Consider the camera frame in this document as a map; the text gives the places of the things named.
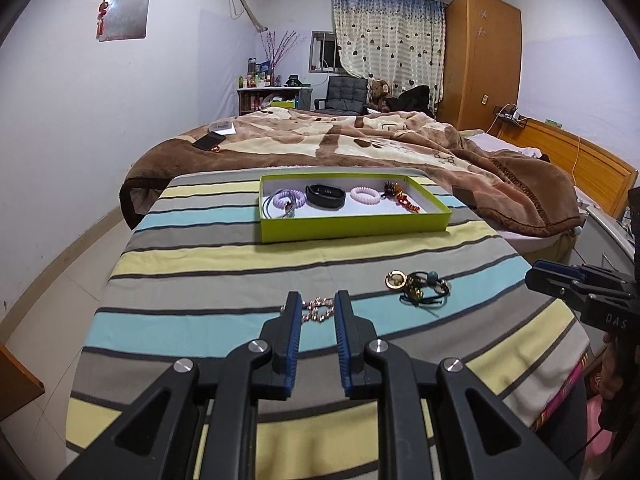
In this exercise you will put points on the red knot ornament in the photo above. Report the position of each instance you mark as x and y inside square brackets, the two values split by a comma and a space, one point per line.
[102, 17]

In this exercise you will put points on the black smartphone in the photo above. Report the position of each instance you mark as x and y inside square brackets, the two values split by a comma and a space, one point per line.
[209, 141]

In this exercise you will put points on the brown teddy bear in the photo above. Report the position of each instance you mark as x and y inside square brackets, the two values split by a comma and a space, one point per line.
[379, 94]

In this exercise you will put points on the wooden headboard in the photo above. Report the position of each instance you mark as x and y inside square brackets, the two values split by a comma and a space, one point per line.
[600, 165]

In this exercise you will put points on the power strip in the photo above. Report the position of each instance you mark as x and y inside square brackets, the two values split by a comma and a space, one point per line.
[509, 115]

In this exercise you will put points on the wooden furniture corner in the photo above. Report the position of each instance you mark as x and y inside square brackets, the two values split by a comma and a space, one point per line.
[17, 385]

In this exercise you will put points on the small green box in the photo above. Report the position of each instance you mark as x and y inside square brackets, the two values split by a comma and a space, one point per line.
[282, 105]

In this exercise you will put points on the window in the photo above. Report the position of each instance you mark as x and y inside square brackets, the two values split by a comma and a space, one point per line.
[325, 52]

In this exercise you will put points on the heart print curtain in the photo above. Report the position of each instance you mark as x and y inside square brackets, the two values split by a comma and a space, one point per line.
[390, 35]

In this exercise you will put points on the striped cloth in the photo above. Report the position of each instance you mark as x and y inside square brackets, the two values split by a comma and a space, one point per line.
[200, 285]

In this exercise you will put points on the black chair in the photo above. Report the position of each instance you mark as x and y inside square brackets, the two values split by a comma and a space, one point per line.
[345, 92]

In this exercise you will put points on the brown patterned blanket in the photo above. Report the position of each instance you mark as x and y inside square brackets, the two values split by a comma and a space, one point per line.
[350, 145]

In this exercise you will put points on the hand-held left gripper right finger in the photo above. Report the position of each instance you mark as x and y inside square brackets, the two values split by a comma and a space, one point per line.
[342, 335]

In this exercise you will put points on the green cardboard box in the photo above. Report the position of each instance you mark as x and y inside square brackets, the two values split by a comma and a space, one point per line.
[350, 225]

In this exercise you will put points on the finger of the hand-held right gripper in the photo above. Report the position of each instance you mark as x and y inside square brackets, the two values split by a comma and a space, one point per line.
[555, 266]
[547, 285]

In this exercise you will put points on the black desk object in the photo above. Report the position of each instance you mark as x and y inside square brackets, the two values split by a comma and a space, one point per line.
[293, 80]

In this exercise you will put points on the person's right hand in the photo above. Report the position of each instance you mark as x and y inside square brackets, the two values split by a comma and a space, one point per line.
[617, 375]

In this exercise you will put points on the white paper box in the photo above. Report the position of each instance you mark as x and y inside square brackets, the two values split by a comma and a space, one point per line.
[222, 127]

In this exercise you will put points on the wrapped wall pipe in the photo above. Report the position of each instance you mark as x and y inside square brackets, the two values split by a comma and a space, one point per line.
[247, 7]

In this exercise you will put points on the black fitness band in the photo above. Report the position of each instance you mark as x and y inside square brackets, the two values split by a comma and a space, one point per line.
[325, 200]

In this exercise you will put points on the black clothing pile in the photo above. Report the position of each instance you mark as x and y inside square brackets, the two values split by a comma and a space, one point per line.
[412, 100]

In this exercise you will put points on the purple flower branches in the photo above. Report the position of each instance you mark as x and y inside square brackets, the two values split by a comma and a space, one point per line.
[280, 47]

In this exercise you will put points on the square wall mirror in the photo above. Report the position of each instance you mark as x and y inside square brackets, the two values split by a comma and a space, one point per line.
[125, 15]

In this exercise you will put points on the wooden wardrobe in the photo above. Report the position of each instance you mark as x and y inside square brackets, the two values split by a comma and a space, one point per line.
[480, 60]

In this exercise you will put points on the white shelf desk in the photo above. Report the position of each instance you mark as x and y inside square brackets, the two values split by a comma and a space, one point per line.
[260, 100]

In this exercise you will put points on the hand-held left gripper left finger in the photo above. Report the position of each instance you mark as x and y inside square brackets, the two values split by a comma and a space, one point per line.
[294, 330]

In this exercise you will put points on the group of bottles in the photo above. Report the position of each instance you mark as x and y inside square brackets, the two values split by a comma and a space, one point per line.
[257, 77]

